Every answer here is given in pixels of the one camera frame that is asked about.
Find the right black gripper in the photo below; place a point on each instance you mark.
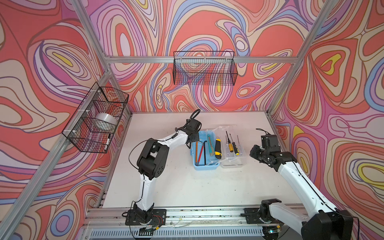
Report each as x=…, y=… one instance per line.
x=253, y=152

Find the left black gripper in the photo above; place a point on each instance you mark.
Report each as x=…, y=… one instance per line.
x=197, y=136

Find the orange handled hex key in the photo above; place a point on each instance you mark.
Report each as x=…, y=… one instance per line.
x=196, y=153

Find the black hex key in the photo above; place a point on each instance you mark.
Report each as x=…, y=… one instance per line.
x=205, y=152

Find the clear handled tester screwdriver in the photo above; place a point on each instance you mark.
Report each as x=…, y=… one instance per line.
x=240, y=147

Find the black yellow screwdriver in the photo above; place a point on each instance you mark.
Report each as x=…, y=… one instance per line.
x=236, y=150

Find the yellow black utility knife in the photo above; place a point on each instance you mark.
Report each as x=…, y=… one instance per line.
x=218, y=149

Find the teal utility knife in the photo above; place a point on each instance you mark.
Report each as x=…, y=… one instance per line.
x=211, y=144

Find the blue plastic tool box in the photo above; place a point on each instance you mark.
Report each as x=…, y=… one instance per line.
x=212, y=162

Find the orange handled screwdriver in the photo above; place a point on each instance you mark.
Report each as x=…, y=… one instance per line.
x=231, y=148

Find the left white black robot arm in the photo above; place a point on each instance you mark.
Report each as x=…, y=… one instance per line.
x=152, y=162

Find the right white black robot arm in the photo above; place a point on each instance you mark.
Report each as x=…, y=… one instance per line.
x=324, y=220

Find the silver tape roll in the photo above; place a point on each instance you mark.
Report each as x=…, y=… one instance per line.
x=106, y=118

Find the black marker pen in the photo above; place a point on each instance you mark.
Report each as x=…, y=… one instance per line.
x=107, y=142

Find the black wire basket back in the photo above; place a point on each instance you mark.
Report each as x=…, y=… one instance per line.
x=208, y=68

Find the black wire basket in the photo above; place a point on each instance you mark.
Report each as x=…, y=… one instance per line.
x=208, y=68
x=87, y=133

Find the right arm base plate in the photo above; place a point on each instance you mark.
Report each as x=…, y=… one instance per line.
x=252, y=216

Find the aluminium front rail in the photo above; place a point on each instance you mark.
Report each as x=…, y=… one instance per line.
x=181, y=223

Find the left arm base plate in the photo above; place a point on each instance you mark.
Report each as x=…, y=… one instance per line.
x=156, y=217

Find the black wire basket left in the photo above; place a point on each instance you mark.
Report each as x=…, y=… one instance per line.
x=87, y=133

